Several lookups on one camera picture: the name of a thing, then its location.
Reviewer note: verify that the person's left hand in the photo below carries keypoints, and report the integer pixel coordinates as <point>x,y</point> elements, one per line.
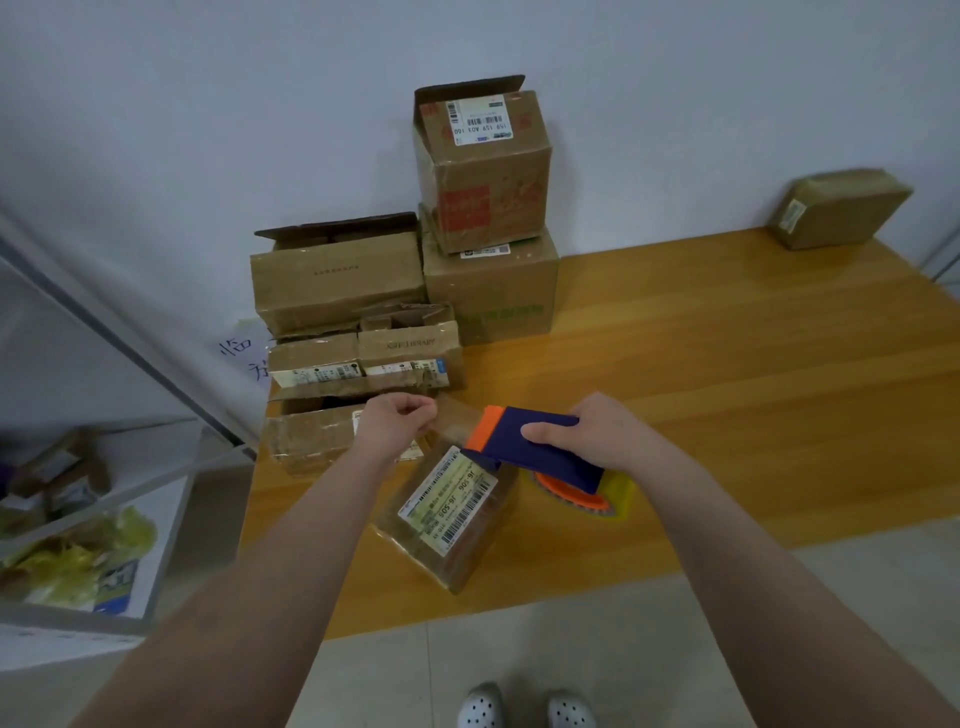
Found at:
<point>393,423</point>

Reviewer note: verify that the person's right hand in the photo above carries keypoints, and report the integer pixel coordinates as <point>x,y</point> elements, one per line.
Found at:
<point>600,438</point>

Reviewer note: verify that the blue orange tape dispenser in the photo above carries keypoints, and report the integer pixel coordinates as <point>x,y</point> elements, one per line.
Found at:
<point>525,443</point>

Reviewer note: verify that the box barcode label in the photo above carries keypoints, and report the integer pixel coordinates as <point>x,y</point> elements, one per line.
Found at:
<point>308,435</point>

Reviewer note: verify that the squat red-printed cardboard box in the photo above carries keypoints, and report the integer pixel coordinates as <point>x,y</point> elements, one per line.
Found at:
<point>443,518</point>

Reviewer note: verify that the stack of cardboard boxes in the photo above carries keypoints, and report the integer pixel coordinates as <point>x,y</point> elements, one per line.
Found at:
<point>338,270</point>

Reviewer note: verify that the small brown cardboard box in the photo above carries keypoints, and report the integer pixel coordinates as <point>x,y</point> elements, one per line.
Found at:
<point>840,207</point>

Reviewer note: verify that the person's right forearm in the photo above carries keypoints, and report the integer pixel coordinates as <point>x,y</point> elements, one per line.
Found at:
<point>795,600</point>

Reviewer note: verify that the person's left forearm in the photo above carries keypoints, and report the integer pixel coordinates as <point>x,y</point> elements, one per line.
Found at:
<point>225,615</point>

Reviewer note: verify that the wooden table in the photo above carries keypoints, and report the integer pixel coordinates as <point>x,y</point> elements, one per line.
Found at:
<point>780,360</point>

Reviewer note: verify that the white perforated clog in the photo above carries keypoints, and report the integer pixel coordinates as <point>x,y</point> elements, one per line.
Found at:
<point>570,710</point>
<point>483,708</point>

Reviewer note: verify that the small open carton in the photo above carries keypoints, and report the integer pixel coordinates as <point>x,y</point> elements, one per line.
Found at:
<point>60,465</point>

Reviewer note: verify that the grey metal shelf rack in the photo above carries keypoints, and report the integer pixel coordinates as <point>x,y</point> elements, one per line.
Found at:
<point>105,600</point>

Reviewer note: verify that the yellow plastic bag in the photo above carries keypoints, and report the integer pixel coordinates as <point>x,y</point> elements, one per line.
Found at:
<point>75,548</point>

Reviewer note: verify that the white paper wall sign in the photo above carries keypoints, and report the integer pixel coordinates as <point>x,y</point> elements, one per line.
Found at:
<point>240,357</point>

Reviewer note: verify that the grey metal frame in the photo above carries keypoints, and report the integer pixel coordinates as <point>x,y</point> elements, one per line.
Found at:
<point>945,263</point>

